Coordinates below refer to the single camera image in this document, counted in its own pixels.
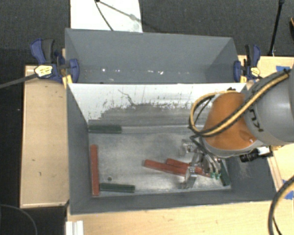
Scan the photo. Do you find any red-brown flat block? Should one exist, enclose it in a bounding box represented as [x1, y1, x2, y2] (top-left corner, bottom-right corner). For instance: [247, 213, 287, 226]
[90, 144, 100, 196]
[165, 158, 211, 178]
[143, 159, 190, 176]

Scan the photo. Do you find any black cylinder on white bracket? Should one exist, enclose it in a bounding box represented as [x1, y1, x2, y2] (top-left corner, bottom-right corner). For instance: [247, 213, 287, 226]
[239, 146, 273, 163]

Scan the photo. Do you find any dark green flat block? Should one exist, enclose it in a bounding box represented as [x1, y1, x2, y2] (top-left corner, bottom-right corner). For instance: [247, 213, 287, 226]
[88, 124, 123, 135]
[220, 160, 232, 187]
[99, 183, 136, 194]

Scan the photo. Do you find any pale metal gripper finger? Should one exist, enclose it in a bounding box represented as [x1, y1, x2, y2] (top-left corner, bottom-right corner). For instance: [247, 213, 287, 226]
[178, 140, 196, 157]
[180, 166, 198, 190]

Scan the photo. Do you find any pale wood board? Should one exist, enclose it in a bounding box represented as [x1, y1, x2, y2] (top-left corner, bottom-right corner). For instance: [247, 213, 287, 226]
[20, 65, 71, 209]

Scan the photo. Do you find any grey metal bin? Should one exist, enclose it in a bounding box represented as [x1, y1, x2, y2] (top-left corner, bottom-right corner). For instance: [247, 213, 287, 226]
[64, 27, 278, 215]

